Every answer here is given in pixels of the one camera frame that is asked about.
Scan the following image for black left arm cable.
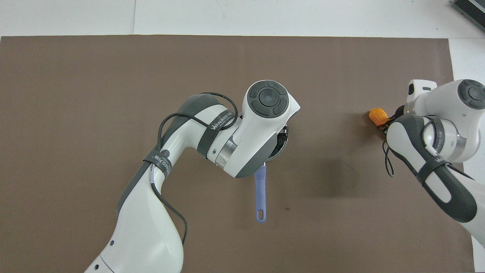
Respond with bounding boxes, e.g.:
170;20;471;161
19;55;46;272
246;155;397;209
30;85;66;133
150;92;239;246

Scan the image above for black velcro cable strap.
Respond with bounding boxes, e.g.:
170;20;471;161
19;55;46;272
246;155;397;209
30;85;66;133
142;149;172;176
417;159;453;186
198;108;238;159
431;117;451;153

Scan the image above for black pot with lavender handle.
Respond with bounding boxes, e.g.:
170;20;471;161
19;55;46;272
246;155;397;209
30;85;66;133
254;123;289;223

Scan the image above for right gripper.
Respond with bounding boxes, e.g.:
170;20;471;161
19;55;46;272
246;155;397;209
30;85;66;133
378;79;437;133

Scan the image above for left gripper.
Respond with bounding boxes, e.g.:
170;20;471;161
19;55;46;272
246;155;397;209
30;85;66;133
285;93;301;127

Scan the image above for dark ribbed metal device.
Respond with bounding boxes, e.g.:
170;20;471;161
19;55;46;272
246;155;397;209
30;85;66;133
451;0;485;22

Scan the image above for orange toy corn cob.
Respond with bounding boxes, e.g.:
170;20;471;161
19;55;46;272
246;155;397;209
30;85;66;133
369;108;391;127

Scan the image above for brown table mat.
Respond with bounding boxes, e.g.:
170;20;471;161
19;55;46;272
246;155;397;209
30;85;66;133
0;35;476;273

